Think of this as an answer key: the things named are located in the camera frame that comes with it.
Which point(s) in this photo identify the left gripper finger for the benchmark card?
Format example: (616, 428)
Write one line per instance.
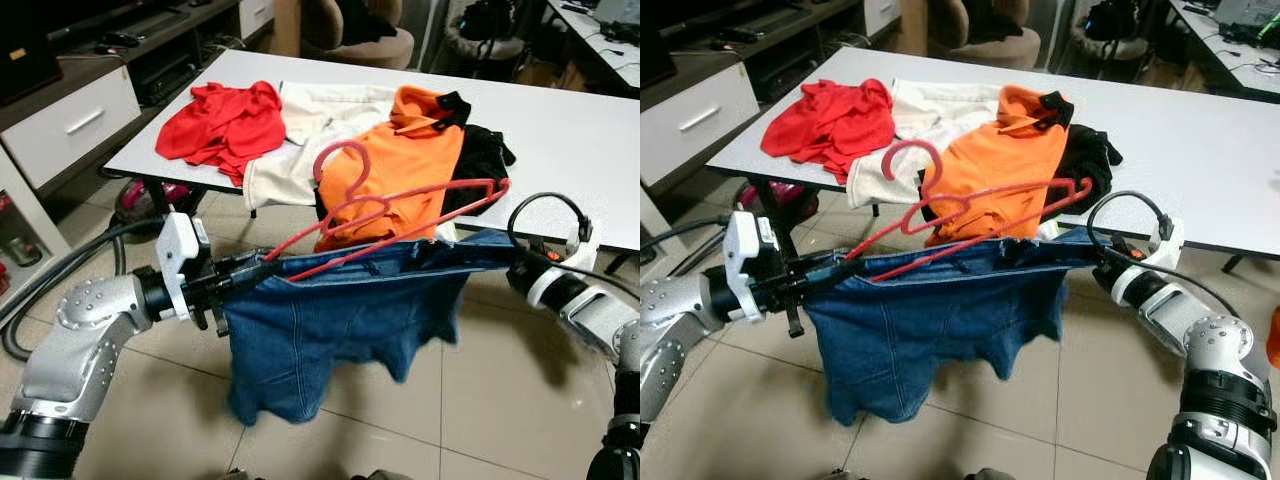
(834, 265)
(835, 278)
(260, 279)
(260, 265)

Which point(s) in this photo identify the blue denim shorts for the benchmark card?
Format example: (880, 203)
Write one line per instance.
(900, 330)
(330, 330)

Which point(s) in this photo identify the red plastic hanger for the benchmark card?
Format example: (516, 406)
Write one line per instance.
(330, 152)
(895, 152)

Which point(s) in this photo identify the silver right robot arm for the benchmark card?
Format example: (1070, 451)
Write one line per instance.
(600, 320)
(1215, 350)

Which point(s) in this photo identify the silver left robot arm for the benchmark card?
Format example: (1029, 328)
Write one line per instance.
(675, 320)
(80, 340)

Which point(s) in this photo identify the pink vacuum cleaner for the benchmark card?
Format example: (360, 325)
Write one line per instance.
(760, 195)
(165, 195)

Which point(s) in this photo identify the black garment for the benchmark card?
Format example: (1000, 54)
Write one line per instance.
(990, 18)
(1090, 160)
(485, 160)
(365, 20)

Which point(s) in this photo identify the red shirt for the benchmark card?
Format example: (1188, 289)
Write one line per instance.
(830, 125)
(225, 125)

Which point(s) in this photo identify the orange polo shirt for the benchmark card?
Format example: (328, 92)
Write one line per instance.
(1000, 160)
(410, 160)

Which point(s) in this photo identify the white drawer cabinet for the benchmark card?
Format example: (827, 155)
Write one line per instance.
(700, 120)
(70, 125)

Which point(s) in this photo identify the white desk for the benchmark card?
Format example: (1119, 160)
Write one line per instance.
(1240, 70)
(600, 55)

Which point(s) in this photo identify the brown wooden TV bench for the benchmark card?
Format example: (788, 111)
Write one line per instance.
(150, 35)
(780, 35)

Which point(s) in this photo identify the brown armchair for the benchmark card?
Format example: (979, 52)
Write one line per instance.
(385, 50)
(1010, 50)

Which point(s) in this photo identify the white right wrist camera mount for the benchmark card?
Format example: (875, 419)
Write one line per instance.
(555, 287)
(1135, 287)

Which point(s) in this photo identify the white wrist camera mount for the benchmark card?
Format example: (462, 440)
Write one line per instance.
(555, 287)
(745, 260)
(1135, 287)
(180, 250)

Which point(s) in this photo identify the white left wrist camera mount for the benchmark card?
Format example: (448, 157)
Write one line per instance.
(180, 250)
(745, 260)

